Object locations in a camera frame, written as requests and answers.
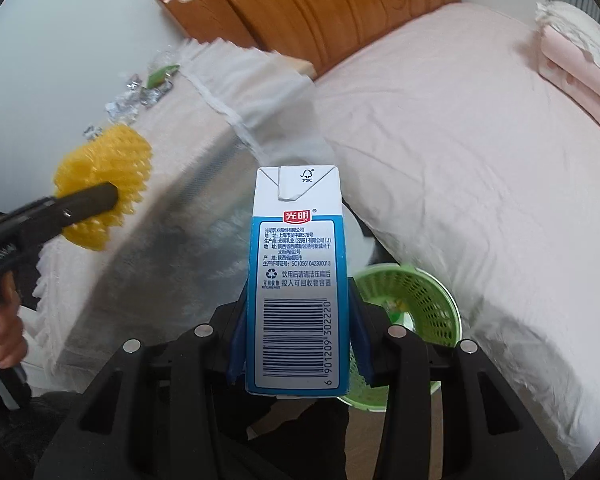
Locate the clear plastic wrapper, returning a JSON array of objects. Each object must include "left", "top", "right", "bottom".
[{"left": 147, "top": 44, "right": 181, "bottom": 75}]

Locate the person left hand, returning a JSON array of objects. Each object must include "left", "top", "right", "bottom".
[{"left": 0, "top": 272, "right": 28, "bottom": 370}]

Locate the folded pink quilt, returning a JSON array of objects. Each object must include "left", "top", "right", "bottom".
[{"left": 538, "top": 26, "right": 600, "bottom": 125}]

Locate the wooden headboard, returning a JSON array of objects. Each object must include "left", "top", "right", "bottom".
[{"left": 157, "top": 0, "right": 460, "bottom": 74}]

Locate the pink bed sheet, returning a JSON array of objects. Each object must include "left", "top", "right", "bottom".
[{"left": 315, "top": 3, "right": 600, "bottom": 474}]

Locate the silver foil wrapper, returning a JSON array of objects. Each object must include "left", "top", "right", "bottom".
[{"left": 124, "top": 74, "right": 173, "bottom": 108}]

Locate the lace nightstand cover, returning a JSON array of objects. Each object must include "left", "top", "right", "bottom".
[{"left": 26, "top": 40, "right": 334, "bottom": 391}]

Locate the small silver red wrapper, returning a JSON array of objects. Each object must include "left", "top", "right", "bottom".
[{"left": 83, "top": 125, "right": 102, "bottom": 141}]

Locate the green snack packet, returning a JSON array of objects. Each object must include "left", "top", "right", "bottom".
[{"left": 146, "top": 64, "right": 180, "bottom": 89}]

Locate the yellow foam fruit net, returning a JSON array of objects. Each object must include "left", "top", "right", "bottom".
[{"left": 52, "top": 122, "right": 154, "bottom": 253}]

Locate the white frilled pillow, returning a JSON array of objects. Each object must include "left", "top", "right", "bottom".
[{"left": 535, "top": 0, "right": 600, "bottom": 69}]

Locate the large white wrapper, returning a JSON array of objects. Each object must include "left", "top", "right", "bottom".
[{"left": 105, "top": 93, "right": 140, "bottom": 126}]

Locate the blue white milk carton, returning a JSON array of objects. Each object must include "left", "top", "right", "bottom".
[{"left": 246, "top": 165, "right": 350, "bottom": 398}]

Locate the green plastic trash basket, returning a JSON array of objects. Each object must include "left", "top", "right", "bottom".
[{"left": 338, "top": 263, "right": 463, "bottom": 413}]

